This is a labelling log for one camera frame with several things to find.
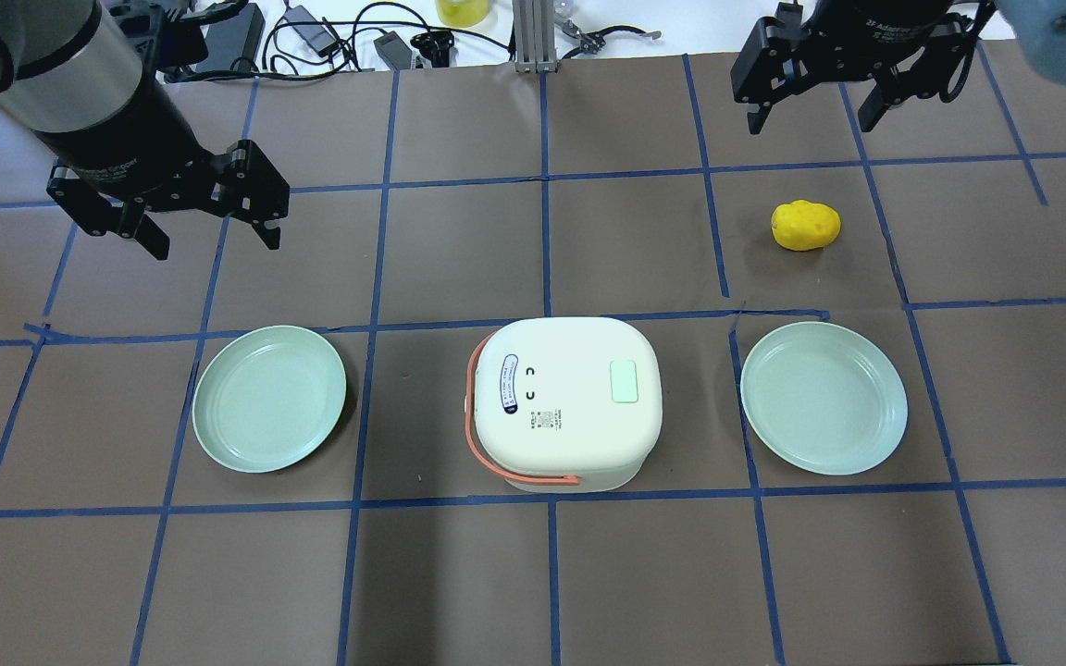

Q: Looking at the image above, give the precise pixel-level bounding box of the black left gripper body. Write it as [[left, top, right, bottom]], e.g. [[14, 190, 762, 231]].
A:
[[52, 155, 226, 216]]

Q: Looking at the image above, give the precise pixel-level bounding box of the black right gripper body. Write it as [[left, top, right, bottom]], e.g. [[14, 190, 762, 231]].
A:
[[782, 1, 983, 87]]

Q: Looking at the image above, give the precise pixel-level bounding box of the green plate near left arm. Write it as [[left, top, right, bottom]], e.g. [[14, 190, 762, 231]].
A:
[[191, 325, 348, 474]]

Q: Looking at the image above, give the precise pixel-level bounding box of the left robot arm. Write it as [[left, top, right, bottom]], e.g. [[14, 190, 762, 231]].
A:
[[0, 1, 291, 260]]

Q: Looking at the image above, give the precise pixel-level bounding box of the green plate near right arm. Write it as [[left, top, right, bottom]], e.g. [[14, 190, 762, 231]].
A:
[[740, 321, 909, 476]]

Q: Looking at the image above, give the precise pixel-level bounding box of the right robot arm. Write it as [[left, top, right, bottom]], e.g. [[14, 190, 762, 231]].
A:
[[729, 1, 1066, 135]]

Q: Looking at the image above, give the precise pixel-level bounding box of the white rice cooker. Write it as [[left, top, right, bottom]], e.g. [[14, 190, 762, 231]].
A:
[[463, 316, 663, 493]]

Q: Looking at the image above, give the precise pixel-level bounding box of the black power adapter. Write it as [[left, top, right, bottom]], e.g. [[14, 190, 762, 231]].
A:
[[192, 4, 267, 74]]

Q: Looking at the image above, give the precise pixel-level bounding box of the yellow toy potato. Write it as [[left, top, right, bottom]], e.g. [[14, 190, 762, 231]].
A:
[[770, 201, 843, 251]]

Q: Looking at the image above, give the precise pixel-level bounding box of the yellow tape roll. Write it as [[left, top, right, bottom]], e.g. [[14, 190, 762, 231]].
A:
[[433, 0, 491, 29]]

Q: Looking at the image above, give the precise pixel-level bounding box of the aluminium frame post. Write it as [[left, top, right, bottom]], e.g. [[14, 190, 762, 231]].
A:
[[512, 0, 559, 74]]

